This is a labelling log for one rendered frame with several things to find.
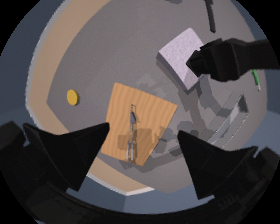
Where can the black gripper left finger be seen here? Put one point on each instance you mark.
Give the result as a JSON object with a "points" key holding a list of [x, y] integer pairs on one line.
{"points": [[73, 153]]}

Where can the light wooden board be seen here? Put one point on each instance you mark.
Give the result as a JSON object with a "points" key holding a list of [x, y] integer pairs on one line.
{"points": [[152, 117]]}

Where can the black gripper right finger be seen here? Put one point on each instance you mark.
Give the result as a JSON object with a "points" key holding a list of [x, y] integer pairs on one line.
{"points": [[209, 165]]}

